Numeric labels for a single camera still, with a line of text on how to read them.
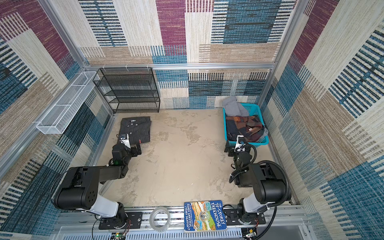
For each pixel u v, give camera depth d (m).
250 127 1.02
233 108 1.08
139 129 1.05
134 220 0.73
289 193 0.43
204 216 0.72
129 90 1.08
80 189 0.45
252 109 1.11
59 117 0.72
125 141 0.82
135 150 0.87
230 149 0.81
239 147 0.76
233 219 0.73
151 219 0.71
